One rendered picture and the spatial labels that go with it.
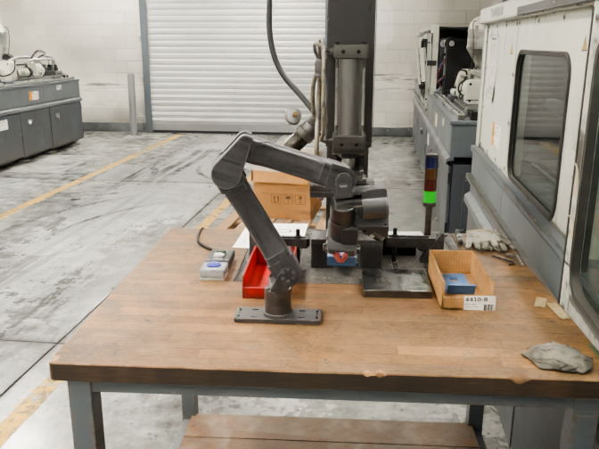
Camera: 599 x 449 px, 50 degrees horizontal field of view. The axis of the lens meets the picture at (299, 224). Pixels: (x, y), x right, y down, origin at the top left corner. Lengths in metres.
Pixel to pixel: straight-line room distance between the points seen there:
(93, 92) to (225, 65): 2.41
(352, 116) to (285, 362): 0.73
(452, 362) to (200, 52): 10.24
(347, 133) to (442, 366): 0.72
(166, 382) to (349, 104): 0.86
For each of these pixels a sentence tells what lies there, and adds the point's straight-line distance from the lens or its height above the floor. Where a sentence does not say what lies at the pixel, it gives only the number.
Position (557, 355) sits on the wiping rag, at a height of 0.92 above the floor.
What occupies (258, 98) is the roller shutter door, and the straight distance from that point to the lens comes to 11.14.
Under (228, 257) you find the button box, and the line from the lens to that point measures 1.84.
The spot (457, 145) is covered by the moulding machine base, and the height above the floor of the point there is 0.80.
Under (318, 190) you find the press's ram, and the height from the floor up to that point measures 1.13.
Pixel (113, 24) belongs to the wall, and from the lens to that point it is 11.87.
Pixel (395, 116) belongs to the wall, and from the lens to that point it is 11.04.
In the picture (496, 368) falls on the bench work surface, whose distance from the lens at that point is 1.36.
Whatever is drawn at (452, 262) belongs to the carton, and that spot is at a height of 0.94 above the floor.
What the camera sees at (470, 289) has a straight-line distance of 1.69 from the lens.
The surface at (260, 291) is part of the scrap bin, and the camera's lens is 1.62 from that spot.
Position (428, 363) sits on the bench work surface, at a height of 0.90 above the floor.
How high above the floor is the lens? 1.52
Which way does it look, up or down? 16 degrees down
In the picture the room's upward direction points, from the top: straight up
